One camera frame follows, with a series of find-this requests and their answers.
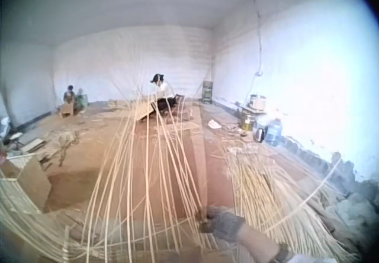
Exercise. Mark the person's right hand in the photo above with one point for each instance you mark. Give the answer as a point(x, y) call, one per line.
point(225, 226)

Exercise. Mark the person's right fingers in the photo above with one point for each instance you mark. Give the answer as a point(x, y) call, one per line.
point(208, 220)

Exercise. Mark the woven bamboo work strips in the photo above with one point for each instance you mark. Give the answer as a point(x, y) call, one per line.
point(165, 162)

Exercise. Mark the heap of loose bamboo strips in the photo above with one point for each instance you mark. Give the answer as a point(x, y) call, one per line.
point(266, 186)

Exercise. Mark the white cloth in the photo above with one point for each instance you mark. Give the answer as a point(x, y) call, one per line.
point(214, 123)

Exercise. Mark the black kettle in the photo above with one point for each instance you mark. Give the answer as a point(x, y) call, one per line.
point(260, 134)

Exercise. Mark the long curved bamboo strip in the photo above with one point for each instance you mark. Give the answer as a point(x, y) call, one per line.
point(308, 199)

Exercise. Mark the low table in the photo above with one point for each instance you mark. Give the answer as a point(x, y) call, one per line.
point(251, 111)

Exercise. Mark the dark small stool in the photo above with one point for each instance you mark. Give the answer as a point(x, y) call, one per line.
point(179, 98)

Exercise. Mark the woven bamboo mat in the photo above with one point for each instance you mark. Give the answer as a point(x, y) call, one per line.
point(145, 112)

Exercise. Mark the green carton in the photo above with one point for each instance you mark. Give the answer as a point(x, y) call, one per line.
point(208, 91)

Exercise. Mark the heap of grey rubble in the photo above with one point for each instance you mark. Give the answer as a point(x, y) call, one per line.
point(359, 206)

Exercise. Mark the green crate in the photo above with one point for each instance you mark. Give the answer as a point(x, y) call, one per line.
point(82, 100)

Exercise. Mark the small wooden stool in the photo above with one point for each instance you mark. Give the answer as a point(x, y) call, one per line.
point(66, 110)

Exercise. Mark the brown wooden board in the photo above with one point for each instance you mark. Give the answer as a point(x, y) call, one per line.
point(31, 180)

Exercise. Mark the bundle of long bamboo strips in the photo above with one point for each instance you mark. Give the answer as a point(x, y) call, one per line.
point(20, 215)

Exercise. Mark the stack of wooden boards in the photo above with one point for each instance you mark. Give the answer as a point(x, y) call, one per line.
point(33, 146)

